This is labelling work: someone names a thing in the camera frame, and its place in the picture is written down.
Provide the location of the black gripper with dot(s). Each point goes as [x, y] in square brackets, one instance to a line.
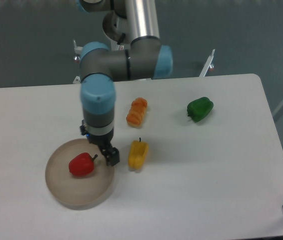
[110, 153]

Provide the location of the beige round plate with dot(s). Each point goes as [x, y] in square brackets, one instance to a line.
[78, 192]

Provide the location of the green bell pepper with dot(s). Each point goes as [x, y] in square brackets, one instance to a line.
[199, 108]

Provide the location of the yellow bell pepper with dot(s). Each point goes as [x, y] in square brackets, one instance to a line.
[137, 154]

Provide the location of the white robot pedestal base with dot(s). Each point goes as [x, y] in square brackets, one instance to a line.
[116, 29]

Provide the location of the orange bell pepper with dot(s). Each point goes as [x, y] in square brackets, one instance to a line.
[137, 112]

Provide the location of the red bell pepper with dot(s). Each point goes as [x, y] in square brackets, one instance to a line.
[82, 164]

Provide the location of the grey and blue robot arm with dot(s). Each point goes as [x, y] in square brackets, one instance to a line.
[101, 67]

